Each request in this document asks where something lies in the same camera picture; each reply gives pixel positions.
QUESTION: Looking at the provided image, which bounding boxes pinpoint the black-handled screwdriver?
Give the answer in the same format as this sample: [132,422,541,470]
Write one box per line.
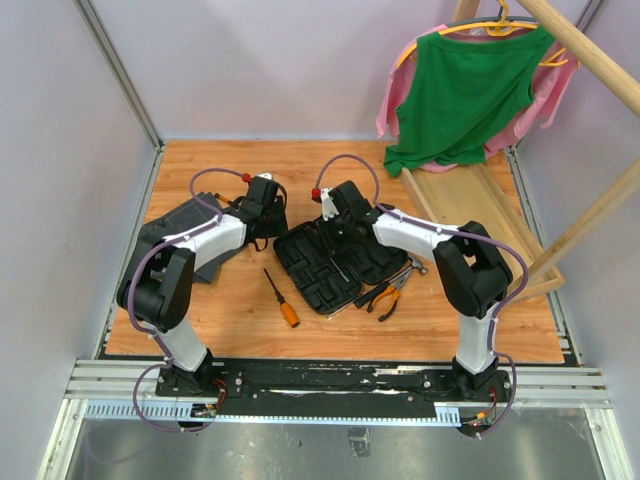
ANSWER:
[313,221,351,283]

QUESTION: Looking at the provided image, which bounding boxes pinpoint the black plastic tool case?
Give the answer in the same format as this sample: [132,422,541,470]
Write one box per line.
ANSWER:
[274,217,408,315]

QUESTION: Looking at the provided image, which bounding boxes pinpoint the orange-handled screwdriver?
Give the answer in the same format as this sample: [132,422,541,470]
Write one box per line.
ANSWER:
[263,268,300,328]

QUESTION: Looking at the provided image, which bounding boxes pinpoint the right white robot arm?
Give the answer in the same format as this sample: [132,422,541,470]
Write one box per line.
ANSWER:
[311,181,513,400]

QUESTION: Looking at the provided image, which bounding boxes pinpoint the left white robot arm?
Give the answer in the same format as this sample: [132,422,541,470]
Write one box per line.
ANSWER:
[116,168,288,396]

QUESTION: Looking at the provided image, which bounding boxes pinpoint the grey checked cloth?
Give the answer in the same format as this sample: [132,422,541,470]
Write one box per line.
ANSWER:
[128,191,241,286]

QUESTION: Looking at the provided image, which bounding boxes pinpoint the orange-black pliers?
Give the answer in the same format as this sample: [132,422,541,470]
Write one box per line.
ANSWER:
[367,272,410,322]

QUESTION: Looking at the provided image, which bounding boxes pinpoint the silver metal file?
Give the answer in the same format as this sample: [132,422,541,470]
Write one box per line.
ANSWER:
[326,304,350,319]

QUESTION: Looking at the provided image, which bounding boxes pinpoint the wooden tray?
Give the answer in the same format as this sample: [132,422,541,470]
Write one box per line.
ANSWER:
[400,153,543,265]

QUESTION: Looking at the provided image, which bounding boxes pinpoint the green sleeveless shirt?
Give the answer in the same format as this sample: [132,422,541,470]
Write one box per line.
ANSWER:
[384,27,554,176]

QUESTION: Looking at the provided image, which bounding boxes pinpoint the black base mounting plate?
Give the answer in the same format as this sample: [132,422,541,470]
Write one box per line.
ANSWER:
[155,359,515,421]

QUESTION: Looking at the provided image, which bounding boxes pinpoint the yellow clothes hanger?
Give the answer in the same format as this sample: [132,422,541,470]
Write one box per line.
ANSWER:
[395,1,569,69]

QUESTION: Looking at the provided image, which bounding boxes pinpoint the pink shirt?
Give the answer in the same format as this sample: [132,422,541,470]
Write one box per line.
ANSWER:
[376,25,578,171]

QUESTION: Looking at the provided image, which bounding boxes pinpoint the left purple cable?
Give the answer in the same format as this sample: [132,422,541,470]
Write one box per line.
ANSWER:
[82,168,254,464]

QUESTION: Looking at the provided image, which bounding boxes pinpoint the small brown-handled screwdriver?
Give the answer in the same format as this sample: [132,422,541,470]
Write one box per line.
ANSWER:
[214,193,234,205]

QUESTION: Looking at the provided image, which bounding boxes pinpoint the claw hammer black handle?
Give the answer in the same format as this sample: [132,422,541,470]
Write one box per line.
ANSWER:
[354,253,428,309]

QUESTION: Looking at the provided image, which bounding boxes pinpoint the aluminium frame rail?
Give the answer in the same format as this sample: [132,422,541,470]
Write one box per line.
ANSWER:
[73,0,164,150]

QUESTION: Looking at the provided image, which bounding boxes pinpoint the wooden rack frame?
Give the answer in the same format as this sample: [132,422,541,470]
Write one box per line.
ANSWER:
[452,0,640,284]

